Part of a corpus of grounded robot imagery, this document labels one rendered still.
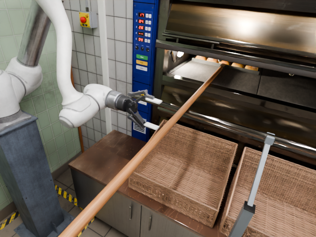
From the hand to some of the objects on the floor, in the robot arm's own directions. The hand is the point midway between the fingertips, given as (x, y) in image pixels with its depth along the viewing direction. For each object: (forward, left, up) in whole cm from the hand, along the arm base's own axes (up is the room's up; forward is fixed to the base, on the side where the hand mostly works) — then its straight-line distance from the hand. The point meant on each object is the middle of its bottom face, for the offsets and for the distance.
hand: (157, 114), depth 90 cm
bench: (+55, +25, -118) cm, 133 cm away
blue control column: (-43, +143, -118) cm, 191 cm away
